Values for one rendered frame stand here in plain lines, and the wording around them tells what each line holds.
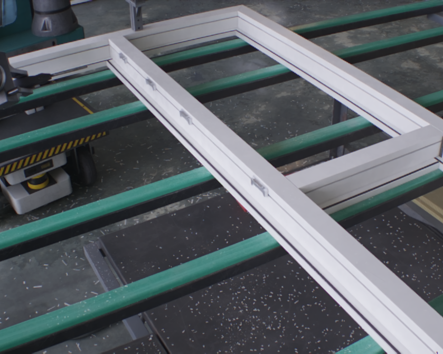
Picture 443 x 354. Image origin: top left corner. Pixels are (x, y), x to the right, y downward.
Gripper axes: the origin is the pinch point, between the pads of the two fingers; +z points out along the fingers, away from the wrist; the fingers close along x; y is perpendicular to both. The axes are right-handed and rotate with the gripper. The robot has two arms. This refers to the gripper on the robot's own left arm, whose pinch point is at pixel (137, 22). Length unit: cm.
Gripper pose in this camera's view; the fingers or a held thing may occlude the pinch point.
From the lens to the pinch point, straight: 177.1
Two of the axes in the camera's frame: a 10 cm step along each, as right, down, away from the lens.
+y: 8.7, -2.9, 4.0
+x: -5.0, -4.8, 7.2
